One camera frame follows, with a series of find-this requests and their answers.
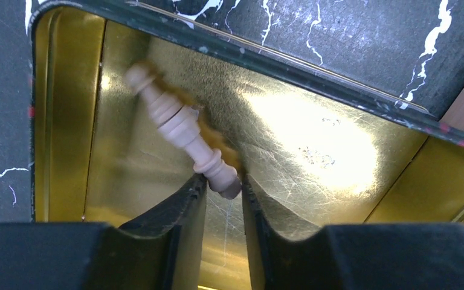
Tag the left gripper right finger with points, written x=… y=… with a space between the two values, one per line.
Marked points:
x=286 y=251

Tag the left gold tin tray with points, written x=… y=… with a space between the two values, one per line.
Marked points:
x=334 y=113

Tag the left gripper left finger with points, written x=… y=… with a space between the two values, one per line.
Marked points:
x=159 y=249

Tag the white chess piece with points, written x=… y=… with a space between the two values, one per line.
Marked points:
x=182 y=122

